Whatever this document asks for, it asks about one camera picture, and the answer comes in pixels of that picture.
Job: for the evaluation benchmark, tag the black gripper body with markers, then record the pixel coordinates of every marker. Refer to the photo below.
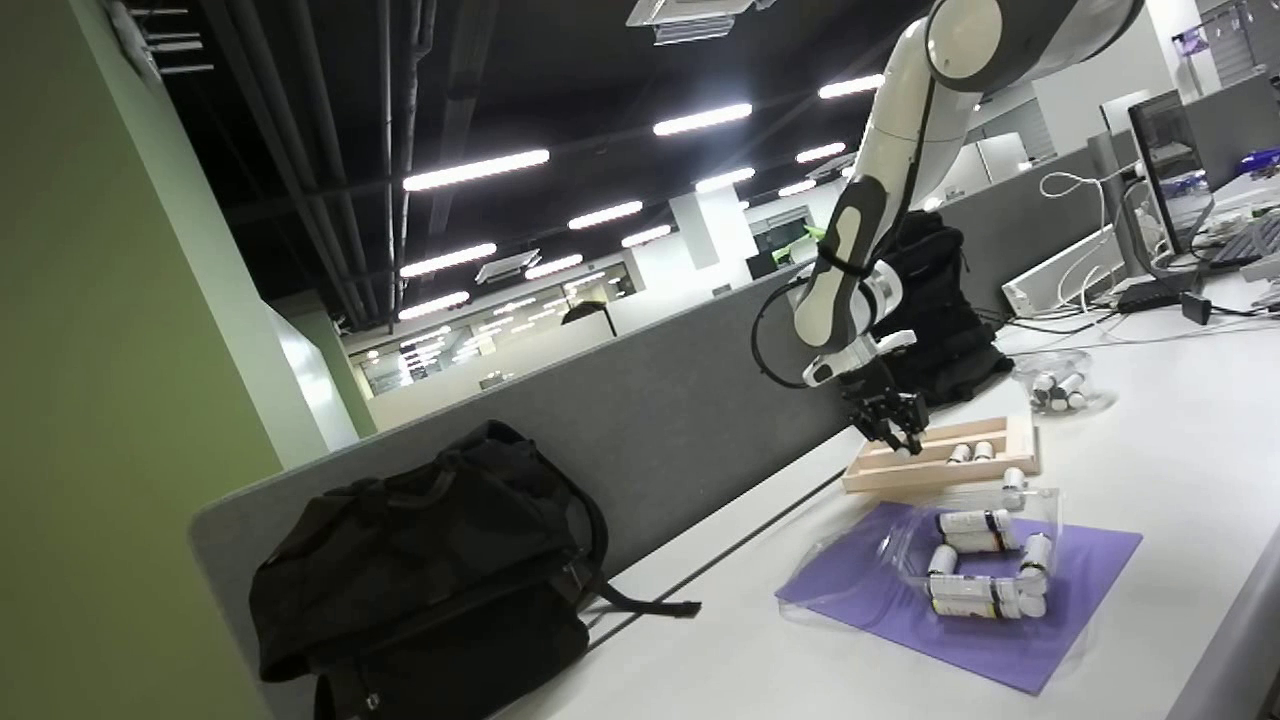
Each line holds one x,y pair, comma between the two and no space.
885,390

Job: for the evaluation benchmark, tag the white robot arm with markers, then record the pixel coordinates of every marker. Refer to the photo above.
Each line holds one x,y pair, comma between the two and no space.
892,145

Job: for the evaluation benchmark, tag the white labelled bottle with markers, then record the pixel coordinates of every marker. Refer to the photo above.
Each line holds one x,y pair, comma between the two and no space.
1038,551
966,603
990,448
971,530
943,562
963,453
1012,488

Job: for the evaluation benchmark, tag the wooden tray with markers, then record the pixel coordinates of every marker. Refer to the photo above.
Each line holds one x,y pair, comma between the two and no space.
933,482

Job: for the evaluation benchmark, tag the black backpack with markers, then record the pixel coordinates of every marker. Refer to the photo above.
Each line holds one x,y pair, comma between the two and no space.
963,323

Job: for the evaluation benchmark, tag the clear plastic object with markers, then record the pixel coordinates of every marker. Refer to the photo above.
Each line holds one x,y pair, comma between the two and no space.
1090,387

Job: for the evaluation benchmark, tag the gray desk partition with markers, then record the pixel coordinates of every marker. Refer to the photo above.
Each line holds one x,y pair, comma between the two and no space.
667,400

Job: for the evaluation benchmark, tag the white flat device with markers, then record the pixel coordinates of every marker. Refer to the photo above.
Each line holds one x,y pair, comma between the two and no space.
1066,272

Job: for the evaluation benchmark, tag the purple mat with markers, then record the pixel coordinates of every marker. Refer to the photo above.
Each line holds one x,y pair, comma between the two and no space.
1080,585

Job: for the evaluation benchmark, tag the ceiling light tube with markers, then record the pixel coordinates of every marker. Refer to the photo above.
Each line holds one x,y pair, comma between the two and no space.
477,169
724,179
451,258
604,213
852,87
700,116

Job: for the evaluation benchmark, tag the black power adapter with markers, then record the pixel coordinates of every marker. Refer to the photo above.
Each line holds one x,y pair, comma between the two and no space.
1148,295

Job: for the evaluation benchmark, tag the black computer monitor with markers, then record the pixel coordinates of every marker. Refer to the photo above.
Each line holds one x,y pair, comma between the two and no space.
1163,163

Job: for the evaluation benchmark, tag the gray laptop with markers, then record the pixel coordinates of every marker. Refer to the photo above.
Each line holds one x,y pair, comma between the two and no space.
1246,240

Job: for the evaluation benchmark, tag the ceiling air vent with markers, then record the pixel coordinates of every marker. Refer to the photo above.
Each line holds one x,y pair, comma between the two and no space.
692,19

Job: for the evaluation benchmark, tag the gray monitor back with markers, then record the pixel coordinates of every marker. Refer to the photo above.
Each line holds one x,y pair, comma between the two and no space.
1242,121

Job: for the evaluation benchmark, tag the black duffel bag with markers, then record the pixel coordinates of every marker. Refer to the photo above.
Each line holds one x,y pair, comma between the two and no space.
424,574

